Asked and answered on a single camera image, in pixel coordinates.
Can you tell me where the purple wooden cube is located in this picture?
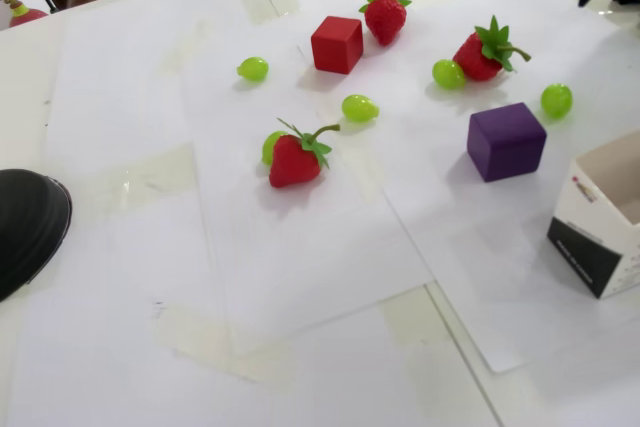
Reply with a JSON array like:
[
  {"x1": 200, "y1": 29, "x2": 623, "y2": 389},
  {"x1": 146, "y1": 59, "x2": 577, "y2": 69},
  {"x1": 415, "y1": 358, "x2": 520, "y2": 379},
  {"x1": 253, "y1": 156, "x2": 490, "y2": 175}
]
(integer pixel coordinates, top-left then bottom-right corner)
[{"x1": 466, "y1": 102, "x2": 548, "y2": 183}]

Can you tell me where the red wooden cube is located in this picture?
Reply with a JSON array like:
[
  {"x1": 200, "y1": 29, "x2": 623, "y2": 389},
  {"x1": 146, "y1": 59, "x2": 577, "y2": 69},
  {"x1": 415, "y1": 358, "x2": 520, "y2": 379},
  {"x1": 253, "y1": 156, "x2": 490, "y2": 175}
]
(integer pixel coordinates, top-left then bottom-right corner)
[{"x1": 310, "y1": 15, "x2": 365, "y2": 75}]

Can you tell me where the green plastic grape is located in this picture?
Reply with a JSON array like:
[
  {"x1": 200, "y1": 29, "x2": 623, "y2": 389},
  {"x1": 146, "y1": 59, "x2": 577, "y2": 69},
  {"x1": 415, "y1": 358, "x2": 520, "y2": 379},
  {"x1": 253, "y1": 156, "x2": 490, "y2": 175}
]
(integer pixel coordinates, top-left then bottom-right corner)
[
  {"x1": 540, "y1": 82, "x2": 574, "y2": 121},
  {"x1": 236, "y1": 56, "x2": 270, "y2": 83},
  {"x1": 261, "y1": 130, "x2": 290, "y2": 167},
  {"x1": 341, "y1": 93, "x2": 380, "y2": 124},
  {"x1": 431, "y1": 59, "x2": 468, "y2": 91}
]

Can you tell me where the white and black open carton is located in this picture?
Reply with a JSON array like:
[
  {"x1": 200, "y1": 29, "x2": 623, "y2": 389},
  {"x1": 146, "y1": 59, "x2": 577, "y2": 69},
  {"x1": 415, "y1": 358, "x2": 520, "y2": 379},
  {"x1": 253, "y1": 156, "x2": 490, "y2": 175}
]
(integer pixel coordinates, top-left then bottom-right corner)
[{"x1": 546, "y1": 129, "x2": 640, "y2": 301}]

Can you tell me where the long-stemmed red plastic strawberry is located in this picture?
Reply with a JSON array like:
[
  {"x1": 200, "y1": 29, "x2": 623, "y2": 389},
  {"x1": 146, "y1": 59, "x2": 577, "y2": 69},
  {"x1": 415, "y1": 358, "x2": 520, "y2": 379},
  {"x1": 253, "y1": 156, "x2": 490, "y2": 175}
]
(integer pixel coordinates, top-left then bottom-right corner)
[{"x1": 268, "y1": 117, "x2": 341, "y2": 189}]

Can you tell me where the red fire extinguisher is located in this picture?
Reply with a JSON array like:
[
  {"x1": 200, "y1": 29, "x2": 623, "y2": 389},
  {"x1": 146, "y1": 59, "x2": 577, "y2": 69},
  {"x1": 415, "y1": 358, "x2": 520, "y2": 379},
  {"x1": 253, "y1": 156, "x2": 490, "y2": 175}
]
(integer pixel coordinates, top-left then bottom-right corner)
[{"x1": 0, "y1": 0, "x2": 61, "y2": 31}]

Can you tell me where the black round dome object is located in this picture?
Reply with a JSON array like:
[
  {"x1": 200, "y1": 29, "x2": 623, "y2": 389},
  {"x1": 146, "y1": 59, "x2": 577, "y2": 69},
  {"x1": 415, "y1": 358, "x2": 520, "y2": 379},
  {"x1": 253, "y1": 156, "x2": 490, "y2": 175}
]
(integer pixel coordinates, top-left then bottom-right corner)
[{"x1": 0, "y1": 169, "x2": 74, "y2": 303}]

